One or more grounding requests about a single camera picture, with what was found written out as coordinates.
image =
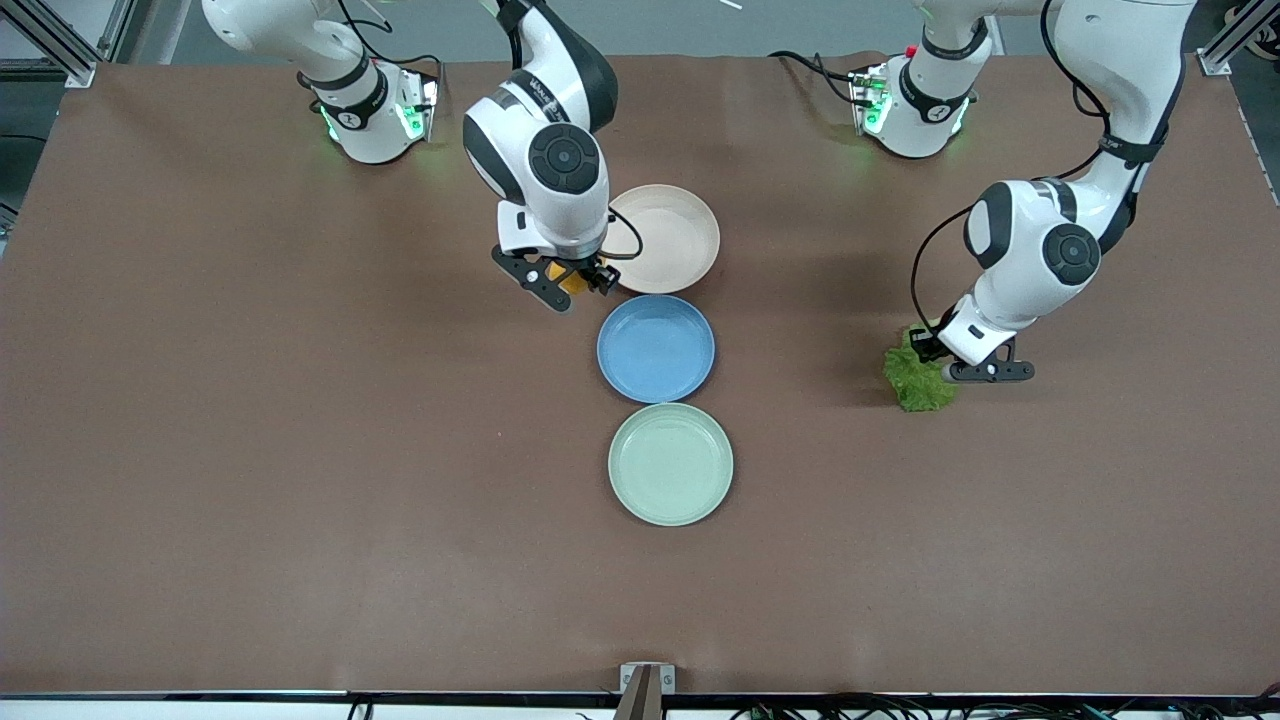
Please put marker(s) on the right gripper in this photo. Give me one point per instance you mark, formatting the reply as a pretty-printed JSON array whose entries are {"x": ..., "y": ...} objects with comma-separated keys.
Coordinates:
[{"x": 588, "y": 269}]

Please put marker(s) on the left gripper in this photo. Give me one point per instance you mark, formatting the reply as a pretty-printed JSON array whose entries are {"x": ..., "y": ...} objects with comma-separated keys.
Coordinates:
[{"x": 927, "y": 345}]

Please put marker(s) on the yellow lemon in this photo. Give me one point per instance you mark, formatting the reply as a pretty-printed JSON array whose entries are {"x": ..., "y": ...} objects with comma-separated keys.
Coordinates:
[{"x": 572, "y": 280}]

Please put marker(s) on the green lettuce leaf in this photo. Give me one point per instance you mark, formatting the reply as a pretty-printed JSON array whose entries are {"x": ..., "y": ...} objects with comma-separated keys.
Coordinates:
[{"x": 915, "y": 385}]

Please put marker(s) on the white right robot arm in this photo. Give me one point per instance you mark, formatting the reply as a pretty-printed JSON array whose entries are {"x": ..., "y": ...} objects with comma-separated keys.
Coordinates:
[{"x": 565, "y": 158}]

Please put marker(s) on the left arm base connector plate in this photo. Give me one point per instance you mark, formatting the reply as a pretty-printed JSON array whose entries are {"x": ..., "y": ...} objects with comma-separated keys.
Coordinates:
[{"x": 862, "y": 90}]

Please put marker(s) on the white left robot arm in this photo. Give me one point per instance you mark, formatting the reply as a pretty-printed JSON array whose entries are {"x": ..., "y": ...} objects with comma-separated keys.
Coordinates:
[{"x": 1072, "y": 255}]

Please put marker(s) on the beige round plate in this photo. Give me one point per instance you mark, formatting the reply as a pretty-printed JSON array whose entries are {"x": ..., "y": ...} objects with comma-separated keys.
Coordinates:
[{"x": 670, "y": 240}]

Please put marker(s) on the blue round plate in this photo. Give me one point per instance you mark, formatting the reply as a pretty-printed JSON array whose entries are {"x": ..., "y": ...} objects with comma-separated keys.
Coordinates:
[{"x": 655, "y": 350}]

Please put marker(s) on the light green round plate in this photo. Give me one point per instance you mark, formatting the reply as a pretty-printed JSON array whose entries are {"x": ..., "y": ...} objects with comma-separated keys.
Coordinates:
[{"x": 670, "y": 465}]

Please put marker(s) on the brown table mat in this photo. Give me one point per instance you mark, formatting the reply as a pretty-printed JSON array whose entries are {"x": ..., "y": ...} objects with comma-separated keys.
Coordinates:
[{"x": 300, "y": 560}]

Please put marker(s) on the silver metal mount bracket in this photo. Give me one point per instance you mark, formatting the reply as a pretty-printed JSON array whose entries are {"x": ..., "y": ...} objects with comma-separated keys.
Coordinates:
[{"x": 625, "y": 672}]

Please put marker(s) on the aluminium frame profile with bracket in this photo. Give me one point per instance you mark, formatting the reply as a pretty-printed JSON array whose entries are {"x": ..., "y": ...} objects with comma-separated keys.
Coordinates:
[{"x": 1222, "y": 55}]

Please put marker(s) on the grey camera post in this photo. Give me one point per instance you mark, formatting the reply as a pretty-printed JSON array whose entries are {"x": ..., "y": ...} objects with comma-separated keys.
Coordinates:
[{"x": 642, "y": 705}]

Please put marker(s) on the upright aluminium frame profile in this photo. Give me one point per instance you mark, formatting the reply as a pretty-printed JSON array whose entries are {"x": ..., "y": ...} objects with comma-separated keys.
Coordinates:
[{"x": 118, "y": 25}]

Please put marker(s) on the diagonal aluminium frame profile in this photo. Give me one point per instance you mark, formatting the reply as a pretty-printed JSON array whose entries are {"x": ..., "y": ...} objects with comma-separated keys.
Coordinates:
[{"x": 75, "y": 65}]

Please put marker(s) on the table edge rail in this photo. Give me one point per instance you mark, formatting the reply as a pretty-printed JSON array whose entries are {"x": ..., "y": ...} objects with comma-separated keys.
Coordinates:
[{"x": 200, "y": 710}]

